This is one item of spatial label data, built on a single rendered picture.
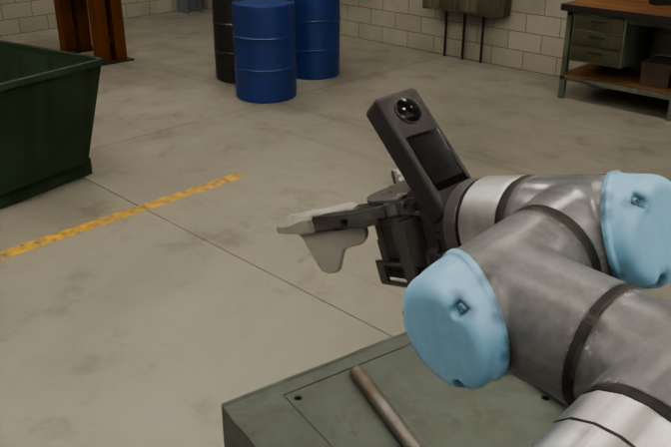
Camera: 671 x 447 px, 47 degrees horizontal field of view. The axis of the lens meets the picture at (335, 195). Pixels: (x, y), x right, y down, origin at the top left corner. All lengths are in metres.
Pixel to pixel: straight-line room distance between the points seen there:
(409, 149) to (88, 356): 3.10
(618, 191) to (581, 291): 0.10
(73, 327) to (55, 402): 0.56
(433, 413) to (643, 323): 0.78
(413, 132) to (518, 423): 0.64
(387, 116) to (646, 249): 0.24
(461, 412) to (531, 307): 0.76
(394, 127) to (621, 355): 0.30
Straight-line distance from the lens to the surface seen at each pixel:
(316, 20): 7.81
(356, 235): 0.68
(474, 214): 0.58
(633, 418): 0.37
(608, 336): 0.41
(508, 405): 1.21
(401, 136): 0.63
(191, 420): 3.18
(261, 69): 7.07
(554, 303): 0.43
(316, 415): 1.16
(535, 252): 0.46
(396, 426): 1.12
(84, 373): 3.53
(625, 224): 0.50
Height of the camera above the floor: 1.99
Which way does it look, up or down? 23 degrees down
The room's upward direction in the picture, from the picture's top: straight up
